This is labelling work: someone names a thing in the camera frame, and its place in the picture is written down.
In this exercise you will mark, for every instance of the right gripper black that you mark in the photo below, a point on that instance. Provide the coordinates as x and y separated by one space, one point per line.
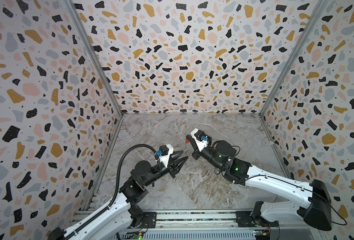
196 149

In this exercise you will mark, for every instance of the metal keyring plate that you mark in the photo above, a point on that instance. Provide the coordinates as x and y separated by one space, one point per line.
186 133

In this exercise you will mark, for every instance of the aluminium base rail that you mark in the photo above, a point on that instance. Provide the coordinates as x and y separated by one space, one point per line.
179 220

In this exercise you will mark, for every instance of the perforated cable tray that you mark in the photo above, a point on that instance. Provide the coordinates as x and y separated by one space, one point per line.
192 235

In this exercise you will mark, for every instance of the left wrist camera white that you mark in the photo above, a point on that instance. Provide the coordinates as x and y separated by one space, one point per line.
163 155

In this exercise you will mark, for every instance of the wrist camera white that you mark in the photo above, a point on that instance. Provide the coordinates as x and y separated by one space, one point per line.
200 139
163 155

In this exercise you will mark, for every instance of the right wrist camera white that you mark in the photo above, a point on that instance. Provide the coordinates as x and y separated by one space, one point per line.
200 139

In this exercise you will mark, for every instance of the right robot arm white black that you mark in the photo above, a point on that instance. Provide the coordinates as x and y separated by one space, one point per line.
307 202

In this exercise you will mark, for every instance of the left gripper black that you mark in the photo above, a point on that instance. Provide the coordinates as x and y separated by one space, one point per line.
173 168

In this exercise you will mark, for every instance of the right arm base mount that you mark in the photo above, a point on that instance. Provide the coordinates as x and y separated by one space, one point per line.
253 218

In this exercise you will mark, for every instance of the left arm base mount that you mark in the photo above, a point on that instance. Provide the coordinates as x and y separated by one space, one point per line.
139 218

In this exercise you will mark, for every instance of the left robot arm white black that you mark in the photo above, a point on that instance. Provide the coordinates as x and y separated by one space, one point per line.
122 211

